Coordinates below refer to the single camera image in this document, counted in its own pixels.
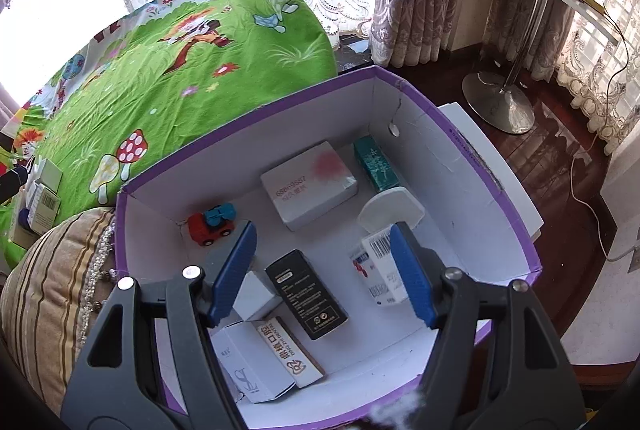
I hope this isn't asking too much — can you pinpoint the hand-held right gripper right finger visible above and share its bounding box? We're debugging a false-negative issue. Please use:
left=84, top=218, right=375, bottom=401
left=390, top=221, right=587, bottom=430

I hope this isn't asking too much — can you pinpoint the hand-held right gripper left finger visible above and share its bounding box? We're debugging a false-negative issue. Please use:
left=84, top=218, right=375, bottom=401
left=60, top=220, right=259, bottom=430

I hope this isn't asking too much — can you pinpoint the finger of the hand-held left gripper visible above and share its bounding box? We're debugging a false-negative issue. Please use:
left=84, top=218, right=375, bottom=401
left=0, top=167, right=31, bottom=206

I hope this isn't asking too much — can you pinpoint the small plain white carton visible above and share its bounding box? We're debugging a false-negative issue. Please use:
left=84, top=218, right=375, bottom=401
left=231, top=271, right=284, bottom=324

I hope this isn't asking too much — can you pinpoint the white carton with red mark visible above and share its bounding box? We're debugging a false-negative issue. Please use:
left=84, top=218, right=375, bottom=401
left=348, top=223, right=412, bottom=309

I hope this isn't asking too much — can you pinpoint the pile of small medicine cartons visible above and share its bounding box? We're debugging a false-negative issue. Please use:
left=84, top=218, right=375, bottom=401
left=10, top=157, right=65, bottom=252

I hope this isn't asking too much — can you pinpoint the red toy car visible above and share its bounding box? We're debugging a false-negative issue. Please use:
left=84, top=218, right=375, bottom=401
left=187, top=201, right=239, bottom=247

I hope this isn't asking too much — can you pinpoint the white rounded container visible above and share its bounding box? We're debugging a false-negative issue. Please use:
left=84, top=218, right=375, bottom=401
left=357, top=187, right=426, bottom=234

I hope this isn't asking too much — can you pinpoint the black printed carton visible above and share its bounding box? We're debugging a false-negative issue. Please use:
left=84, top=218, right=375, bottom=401
left=265, top=249, right=350, bottom=341

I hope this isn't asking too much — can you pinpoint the purple cardboard box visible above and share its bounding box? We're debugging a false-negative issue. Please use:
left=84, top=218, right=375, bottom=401
left=115, top=64, right=544, bottom=430

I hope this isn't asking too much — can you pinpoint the white and orange carton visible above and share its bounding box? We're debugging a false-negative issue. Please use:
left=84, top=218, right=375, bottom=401
left=255, top=316, right=326, bottom=389

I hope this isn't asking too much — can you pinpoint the white carton with line drawing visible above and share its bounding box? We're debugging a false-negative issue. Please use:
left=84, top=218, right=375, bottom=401
left=210, top=322, right=297, bottom=405

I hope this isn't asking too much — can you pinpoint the white carton with pink stain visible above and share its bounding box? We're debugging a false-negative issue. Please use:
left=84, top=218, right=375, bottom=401
left=260, top=140, right=360, bottom=232

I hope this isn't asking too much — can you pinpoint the teal carton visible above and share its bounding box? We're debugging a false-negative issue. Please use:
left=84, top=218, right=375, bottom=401
left=353, top=135, right=404, bottom=192

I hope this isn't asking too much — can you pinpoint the striped beige cushion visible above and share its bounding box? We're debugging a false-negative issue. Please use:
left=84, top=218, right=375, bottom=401
left=0, top=206, right=126, bottom=416

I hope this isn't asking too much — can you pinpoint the green cartoon printed bedsheet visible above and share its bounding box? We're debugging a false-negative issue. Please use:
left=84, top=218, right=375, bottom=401
left=0, top=0, right=281, bottom=271

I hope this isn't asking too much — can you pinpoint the white table with metal stand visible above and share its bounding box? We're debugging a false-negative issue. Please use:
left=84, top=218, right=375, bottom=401
left=430, top=0, right=621, bottom=135

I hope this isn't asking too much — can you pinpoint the green cartoon printed pillow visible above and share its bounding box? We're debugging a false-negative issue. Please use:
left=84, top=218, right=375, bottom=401
left=222, top=0, right=340, bottom=111

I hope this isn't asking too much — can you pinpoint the cream lace curtain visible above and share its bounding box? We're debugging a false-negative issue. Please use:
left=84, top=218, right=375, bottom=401
left=530, top=0, right=640, bottom=157

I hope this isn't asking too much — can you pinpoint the white cable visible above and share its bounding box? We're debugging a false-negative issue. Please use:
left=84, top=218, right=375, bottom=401
left=570, top=130, right=640, bottom=262

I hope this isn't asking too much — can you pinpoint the black cable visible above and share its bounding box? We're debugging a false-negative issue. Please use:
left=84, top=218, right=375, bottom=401
left=597, top=3, right=632, bottom=133

